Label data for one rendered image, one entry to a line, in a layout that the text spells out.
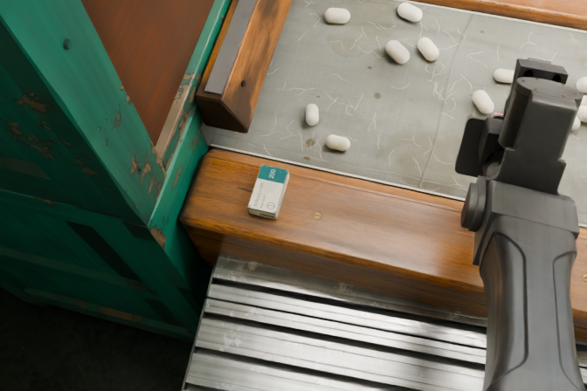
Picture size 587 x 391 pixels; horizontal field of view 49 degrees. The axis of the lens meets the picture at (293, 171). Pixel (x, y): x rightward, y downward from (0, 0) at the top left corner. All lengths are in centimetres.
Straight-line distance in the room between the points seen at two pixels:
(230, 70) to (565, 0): 49
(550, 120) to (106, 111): 37
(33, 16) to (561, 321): 39
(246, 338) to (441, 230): 28
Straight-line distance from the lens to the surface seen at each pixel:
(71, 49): 50
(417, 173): 83
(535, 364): 42
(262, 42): 83
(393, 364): 83
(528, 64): 65
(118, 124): 59
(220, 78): 76
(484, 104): 87
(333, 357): 82
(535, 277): 47
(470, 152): 71
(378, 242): 76
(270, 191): 77
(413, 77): 91
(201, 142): 83
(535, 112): 56
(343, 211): 77
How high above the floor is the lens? 148
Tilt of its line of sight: 64 degrees down
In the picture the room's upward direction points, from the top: 6 degrees counter-clockwise
